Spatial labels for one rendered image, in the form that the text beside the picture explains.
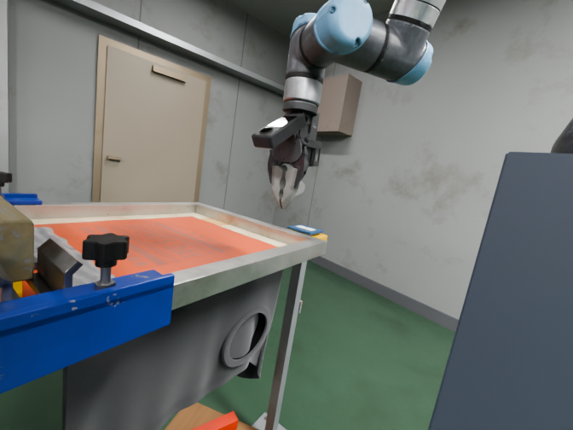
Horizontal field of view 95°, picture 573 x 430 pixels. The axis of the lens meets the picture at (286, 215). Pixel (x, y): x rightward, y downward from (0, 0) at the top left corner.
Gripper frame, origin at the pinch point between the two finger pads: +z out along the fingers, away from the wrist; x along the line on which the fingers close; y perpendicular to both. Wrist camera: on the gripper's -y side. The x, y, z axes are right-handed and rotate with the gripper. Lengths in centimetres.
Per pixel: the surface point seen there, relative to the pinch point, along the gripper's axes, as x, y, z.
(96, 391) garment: 5.2, -31.3, 27.0
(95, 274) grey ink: 12.2, -29.1, 12.4
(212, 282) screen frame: -2.1, -18.4, 11.6
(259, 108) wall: 240, 256, -84
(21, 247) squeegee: 9.3, -37.5, 5.8
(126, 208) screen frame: 53, -6, 12
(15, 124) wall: 305, 15, -10
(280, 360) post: 15, 36, 68
